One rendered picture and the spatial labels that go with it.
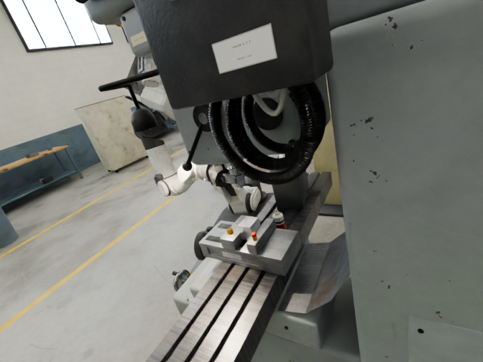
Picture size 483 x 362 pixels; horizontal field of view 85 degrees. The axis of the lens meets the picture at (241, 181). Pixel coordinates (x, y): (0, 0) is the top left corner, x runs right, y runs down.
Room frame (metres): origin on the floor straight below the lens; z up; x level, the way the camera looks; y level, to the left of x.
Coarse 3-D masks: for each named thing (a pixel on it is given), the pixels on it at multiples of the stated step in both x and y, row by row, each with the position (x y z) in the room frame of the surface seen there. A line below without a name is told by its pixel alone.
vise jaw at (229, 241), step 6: (240, 216) 0.88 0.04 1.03; (252, 216) 0.86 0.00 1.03; (240, 222) 0.84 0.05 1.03; (234, 228) 0.81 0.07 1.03; (234, 234) 0.78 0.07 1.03; (222, 240) 0.77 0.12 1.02; (228, 240) 0.75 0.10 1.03; (234, 240) 0.75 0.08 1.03; (240, 240) 0.77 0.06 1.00; (222, 246) 0.78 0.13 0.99; (228, 246) 0.76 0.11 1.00; (234, 246) 0.74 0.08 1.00
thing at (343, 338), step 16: (176, 304) 0.89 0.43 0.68; (336, 304) 0.65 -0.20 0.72; (352, 304) 0.63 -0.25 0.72; (336, 320) 0.59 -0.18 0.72; (352, 320) 0.57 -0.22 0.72; (272, 336) 0.61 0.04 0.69; (336, 336) 0.54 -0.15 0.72; (352, 336) 0.53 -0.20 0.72; (256, 352) 0.68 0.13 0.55; (272, 352) 0.63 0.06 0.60; (288, 352) 0.59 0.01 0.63; (304, 352) 0.55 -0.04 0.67; (320, 352) 0.52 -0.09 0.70; (336, 352) 0.50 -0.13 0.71; (352, 352) 0.48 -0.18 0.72
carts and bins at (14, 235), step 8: (0, 208) 3.91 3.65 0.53; (0, 216) 3.82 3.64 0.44; (0, 224) 3.76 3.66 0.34; (8, 224) 3.87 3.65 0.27; (0, 232) 3.72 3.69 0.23; (8, 232) 3.79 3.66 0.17; (16, 232) 3.95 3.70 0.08; (0, 240) 3.68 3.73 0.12; (8, 240) 3.74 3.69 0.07; (0, 248) 3.66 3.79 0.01
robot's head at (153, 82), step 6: (144, 60) 1.16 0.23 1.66; (150, 60) 1.15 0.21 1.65; (144, 66) 1.14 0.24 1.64; (150, 66) 1.13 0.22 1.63; (144, 72) 1.12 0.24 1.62; (150, 78) 1.10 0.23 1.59; (156, 78) 1.12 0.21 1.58; (144, 84) 1.13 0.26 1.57; (150, 84) 1.14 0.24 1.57; (156, 84) 1.14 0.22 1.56
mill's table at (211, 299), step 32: (320, 192) 1.08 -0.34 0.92; (288, 224) 0.90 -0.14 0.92; (224, 288) 0.66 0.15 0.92; (256, 288) 0.64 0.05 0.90; (192, 320) 0.58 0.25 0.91; (224, 320) 0.54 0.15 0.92; (256, 320) 0.52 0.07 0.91; (160, 352) 0.50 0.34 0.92; (192, 352) 0.48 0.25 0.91; (224, 352) 0.45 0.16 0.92
